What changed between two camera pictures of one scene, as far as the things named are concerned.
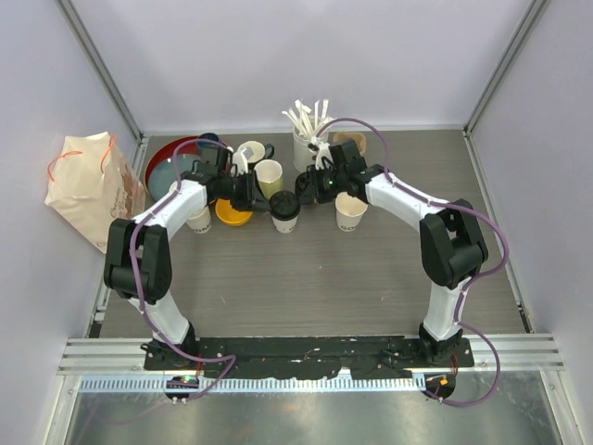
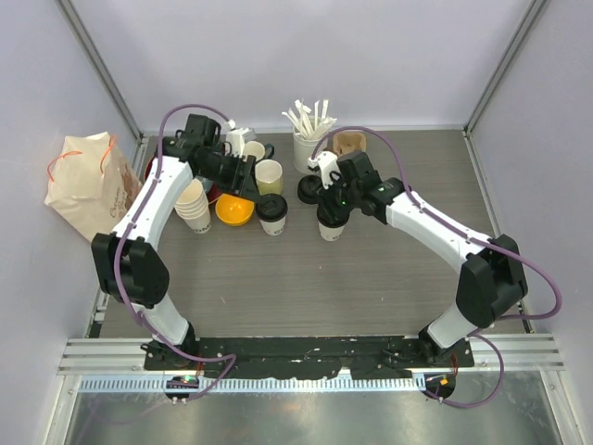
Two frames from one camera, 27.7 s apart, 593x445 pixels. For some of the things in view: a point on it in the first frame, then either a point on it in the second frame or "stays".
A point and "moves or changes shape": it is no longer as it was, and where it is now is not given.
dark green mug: (256, 153) stays
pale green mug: (270, 175) stays
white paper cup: (348, 210) moves or changes shape
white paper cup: (284, 226) to (273, 228)
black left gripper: (250, 200) to (240, 184)
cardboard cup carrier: (359, 138) stays
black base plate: (368, 357) stays
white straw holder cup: (302, 154) stays
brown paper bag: (91, 184) stays
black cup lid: (284, 205) moves or changes shape
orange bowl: (229, 215) stays
